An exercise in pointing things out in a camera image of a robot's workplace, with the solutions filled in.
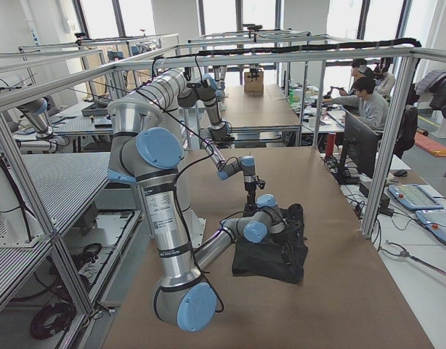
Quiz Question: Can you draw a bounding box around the cardboard box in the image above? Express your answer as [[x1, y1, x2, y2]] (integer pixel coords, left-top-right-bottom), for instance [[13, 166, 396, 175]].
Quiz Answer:
[[243, 71, 264, 93]]

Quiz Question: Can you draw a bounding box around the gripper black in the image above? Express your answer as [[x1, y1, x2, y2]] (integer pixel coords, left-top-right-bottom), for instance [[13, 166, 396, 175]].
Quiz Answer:
[[244, 175, 266, 204], [281, 206, 307, 262]]

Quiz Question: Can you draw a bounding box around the striped aluminium work table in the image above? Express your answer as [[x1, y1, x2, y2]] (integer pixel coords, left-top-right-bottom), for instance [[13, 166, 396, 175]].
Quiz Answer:
[[0, 151, 144, 321]]

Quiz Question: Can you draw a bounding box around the aluminium frame post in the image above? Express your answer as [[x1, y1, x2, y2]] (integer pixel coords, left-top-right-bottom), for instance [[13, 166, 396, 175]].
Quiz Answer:
[[361, 56, 418, 239]]

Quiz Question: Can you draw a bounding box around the seated person grey sweater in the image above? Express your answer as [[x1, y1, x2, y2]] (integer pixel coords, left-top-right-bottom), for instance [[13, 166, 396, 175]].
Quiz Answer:
[[322, 76, 389, 131]]

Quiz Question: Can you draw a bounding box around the black printed t-shirt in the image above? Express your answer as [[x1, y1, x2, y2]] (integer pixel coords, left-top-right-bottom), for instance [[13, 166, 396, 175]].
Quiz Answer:
[[231, 203, 309, 284]]

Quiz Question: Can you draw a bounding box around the blue teach pendant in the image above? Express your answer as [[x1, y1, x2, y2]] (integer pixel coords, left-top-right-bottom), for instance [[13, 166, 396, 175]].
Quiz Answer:
[[415, 209, 446, 245], [388, 184, 444, 211]]

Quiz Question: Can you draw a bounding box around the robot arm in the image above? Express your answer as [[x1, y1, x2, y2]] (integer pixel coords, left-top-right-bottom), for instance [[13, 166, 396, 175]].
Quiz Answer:
[[135, 68, 265, 209], [108, 96, 308, 332]]

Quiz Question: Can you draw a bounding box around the black desk monitor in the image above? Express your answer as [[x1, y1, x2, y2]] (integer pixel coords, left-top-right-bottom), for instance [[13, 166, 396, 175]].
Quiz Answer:
[[336, 114, 381, 185]]

